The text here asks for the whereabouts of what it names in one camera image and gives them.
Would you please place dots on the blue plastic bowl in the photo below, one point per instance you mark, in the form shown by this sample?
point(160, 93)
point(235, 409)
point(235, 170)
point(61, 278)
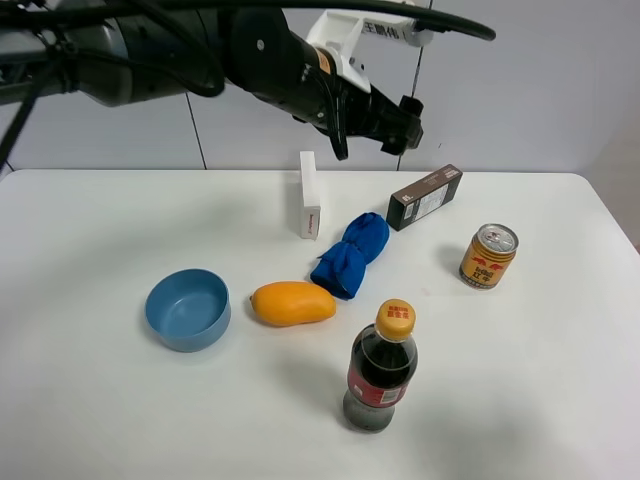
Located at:
point(189, 310)

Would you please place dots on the yellow mango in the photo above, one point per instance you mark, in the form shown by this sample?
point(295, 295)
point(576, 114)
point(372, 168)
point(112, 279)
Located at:
point(285, 304)

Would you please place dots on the white upright box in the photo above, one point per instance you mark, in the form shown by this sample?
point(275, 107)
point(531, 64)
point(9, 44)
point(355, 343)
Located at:
point(310, 209)

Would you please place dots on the dark brown carton box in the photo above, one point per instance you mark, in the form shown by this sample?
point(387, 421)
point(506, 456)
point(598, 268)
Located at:
point(423, 197)

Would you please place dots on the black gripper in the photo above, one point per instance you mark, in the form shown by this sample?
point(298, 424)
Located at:
point(265, 58)

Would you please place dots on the blue cloth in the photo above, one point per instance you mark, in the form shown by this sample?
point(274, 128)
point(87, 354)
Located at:
point(341, 269)

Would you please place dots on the gold energy drink can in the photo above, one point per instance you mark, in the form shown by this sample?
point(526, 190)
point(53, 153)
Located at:
point(490, 252)

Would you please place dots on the cola bottle yellow cap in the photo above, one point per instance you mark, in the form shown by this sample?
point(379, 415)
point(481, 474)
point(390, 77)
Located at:
point(384, 358)

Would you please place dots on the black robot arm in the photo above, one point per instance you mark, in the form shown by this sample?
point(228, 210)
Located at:
point(125, 52)

